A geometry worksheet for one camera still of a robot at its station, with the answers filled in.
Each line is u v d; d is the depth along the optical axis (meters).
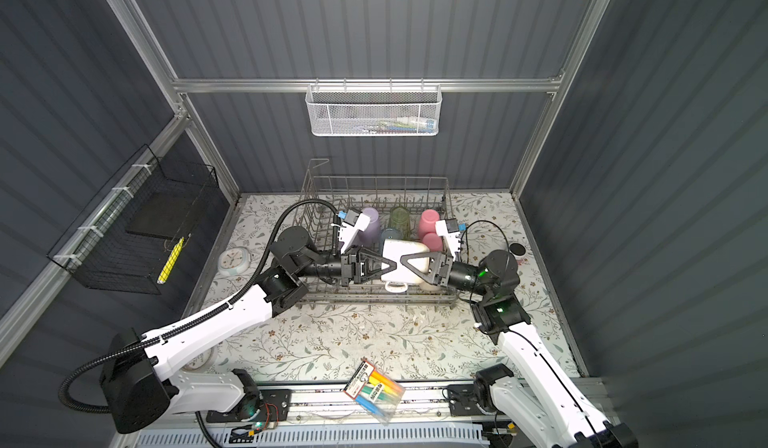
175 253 0.70
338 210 0.60
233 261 0.99
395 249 0.60
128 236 0.72
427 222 0.94
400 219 0.94
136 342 0.42
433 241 0.63
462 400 0.74
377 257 0.58
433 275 0.55
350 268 0.54
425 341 0.84
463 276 0.58
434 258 0.56
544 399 0.44
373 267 0.60
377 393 0.74
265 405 0.72
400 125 0.92
